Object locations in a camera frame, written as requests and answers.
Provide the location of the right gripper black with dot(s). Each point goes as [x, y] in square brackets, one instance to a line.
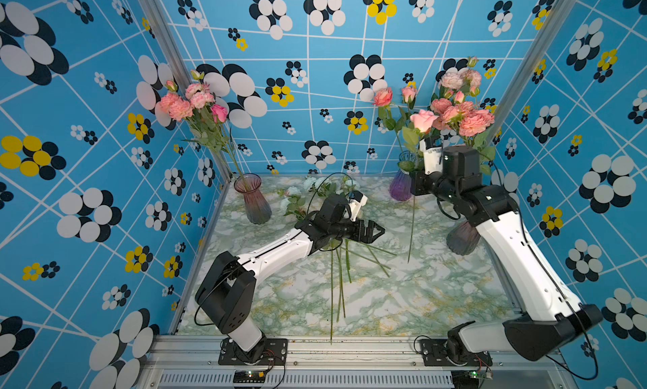
[419, 178]

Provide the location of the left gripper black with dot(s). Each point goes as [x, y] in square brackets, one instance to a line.
[368, 236]

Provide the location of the pink carnation spray stem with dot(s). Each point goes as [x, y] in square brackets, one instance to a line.
[450, 113]

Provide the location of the pink grey ribbed glass vase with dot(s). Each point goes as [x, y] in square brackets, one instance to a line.
[257, 208]

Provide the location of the coral pink rose stem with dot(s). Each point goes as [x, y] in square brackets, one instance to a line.
[392, 117]

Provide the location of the pale pink bud spray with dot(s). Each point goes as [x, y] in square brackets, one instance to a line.
[459, 75]

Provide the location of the small pink rose stem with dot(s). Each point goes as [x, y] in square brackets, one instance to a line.
[409, 96]

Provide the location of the large pink carnation stem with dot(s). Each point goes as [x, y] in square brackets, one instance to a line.
[175, 105]

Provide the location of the peach pink carnation stem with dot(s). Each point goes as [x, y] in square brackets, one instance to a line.
[475, 132]

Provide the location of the magenta pink rose stem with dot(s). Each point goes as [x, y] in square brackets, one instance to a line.
[219, 112]

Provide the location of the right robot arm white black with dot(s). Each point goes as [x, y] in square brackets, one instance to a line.
[552, 315]

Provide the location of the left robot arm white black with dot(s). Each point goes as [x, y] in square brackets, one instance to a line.
[226, 293]

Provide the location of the bunch of pink flowers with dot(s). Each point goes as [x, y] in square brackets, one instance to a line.
[297, 203]

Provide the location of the purple blue ribbed glass vase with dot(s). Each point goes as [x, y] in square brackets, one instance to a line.
[400, 188]

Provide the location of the left green circuit board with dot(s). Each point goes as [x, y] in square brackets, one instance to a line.
[249, 377]

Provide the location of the green circuit board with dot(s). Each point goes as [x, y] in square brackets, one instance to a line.
[249, 377]
[470, 379]

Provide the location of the right green circuit board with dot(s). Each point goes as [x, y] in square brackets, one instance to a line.
[470, 379]

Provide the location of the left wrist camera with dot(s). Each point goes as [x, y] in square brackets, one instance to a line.
[357, 200]

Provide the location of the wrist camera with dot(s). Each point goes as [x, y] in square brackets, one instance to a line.
[432, 150]
[357, 200]

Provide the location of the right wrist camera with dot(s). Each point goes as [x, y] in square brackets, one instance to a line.
[432, 150]

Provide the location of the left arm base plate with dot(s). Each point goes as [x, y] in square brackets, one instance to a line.
[268, 352]

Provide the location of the right aluminium corner post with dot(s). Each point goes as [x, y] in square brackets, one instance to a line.
[536, 52]

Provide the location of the aluminium corner post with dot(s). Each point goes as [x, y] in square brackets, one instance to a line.
[166, 41]
[536, 52]

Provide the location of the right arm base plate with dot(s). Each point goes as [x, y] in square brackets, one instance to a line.
[434, 352]

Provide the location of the aluminium front frame rail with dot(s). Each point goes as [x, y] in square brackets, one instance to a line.
[344, 362]

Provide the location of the left aluminium corner post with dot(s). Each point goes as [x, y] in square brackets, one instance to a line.
[166, 41]

